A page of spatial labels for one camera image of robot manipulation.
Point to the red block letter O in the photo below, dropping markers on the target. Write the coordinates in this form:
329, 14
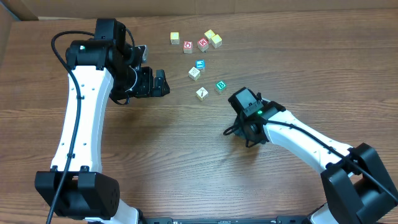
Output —
188, 47

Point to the natural block letter X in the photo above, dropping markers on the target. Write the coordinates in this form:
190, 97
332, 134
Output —
202, 94

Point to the green block letter B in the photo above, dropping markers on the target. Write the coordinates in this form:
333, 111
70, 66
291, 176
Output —
220, 86

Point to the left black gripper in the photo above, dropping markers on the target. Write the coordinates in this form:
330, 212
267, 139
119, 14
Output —
145, 88

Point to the natural block letter W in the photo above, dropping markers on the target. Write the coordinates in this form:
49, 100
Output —
194, 73

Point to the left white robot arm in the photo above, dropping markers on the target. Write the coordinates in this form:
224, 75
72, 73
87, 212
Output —
107, 66

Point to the yellow block letter C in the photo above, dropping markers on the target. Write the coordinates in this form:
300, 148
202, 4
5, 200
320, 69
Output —
216, 41

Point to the blue block letter L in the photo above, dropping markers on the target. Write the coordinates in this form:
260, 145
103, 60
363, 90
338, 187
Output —
200, 65

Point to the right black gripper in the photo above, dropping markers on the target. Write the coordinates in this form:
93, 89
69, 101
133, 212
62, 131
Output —
239, 129

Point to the red block letter M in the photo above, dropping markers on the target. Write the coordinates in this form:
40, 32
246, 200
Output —
203, 44

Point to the yellow block letter G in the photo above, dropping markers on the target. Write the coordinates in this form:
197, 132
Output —
209, 35

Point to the yellow block far left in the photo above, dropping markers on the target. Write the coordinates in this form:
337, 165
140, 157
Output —
174, 38

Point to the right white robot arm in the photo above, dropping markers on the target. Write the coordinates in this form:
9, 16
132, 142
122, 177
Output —
357, 186

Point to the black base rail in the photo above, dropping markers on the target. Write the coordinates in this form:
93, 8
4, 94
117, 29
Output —
277, 220

